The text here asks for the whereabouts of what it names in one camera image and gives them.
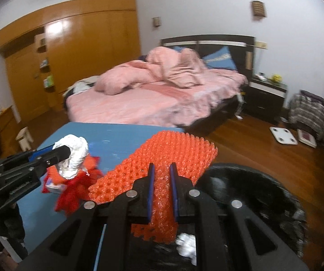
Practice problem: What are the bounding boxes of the blue pillow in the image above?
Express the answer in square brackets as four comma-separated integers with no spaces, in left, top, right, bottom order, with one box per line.
[201,47,239,71]

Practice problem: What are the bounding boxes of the red mesh net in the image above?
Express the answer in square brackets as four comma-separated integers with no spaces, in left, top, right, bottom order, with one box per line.
[44,155,105,214]

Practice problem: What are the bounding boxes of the wooden wardrobe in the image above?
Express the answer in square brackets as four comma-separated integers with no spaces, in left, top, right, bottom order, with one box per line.
[0,0,141,114]

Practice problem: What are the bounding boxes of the small white crumpled paper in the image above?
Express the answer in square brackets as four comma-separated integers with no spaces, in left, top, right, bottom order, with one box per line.
[176,233,198,258]

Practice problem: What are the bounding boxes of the dark nightstand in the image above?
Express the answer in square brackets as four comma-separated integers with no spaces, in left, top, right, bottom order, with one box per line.
[246,75,288,124]

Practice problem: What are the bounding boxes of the dark wooden bed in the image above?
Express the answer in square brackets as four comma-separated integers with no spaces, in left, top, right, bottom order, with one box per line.
[63,35,257,132]

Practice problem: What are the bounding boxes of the plaid clothing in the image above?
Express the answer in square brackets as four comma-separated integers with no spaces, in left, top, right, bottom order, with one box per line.
[288,90,324,139]

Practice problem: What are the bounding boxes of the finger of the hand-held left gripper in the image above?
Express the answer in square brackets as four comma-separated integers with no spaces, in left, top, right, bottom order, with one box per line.
[0,146,72,182]
[0,144,56,168]

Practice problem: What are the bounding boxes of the pink duvet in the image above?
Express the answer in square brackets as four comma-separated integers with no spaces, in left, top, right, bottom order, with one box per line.
[94,47,208,95]

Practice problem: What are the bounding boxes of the white bathroom scale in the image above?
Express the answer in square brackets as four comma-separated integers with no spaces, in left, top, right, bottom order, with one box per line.
[269,126,297,146]

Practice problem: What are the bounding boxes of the white wooden stool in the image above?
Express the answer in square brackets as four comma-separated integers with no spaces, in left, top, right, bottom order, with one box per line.
[16,128,33,151]

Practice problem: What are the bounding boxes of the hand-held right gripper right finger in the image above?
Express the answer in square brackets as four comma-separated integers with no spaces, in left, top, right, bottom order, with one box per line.
[169,163,310,271]

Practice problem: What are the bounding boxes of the black lined trash bin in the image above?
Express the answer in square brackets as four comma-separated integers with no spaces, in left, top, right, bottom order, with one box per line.
[128,162,307,271]

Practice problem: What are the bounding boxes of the white power strip cable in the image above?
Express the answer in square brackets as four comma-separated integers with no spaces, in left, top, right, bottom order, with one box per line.
[235,93,246,121]

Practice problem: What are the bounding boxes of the framed picture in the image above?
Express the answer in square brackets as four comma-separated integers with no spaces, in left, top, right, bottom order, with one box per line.
[296,129,318,148]

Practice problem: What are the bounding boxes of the small pale packet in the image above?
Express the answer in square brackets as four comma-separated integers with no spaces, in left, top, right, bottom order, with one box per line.
[45,181,67,195]

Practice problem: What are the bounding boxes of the orange foam net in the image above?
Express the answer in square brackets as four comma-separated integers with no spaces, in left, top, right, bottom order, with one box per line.
[89,130,218,244]

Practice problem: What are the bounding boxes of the pile of clothes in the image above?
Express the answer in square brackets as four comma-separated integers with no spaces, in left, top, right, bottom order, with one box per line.
[65,76,101,96]

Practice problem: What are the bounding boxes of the wooden dresser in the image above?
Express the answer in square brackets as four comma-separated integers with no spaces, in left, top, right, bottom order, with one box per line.
[0,106,20,159]

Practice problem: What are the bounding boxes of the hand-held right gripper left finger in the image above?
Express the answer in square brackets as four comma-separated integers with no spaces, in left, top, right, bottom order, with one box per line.
[27,163,155,271]

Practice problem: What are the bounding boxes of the blue tablecloth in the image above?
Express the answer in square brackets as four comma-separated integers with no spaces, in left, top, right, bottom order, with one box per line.
[1,122,185,264]

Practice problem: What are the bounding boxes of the white paper wad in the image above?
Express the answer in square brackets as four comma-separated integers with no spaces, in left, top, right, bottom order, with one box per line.
[53,134,90,180]

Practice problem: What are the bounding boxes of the large wall lamp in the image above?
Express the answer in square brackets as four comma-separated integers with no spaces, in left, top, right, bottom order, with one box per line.
[250,0,267,18]

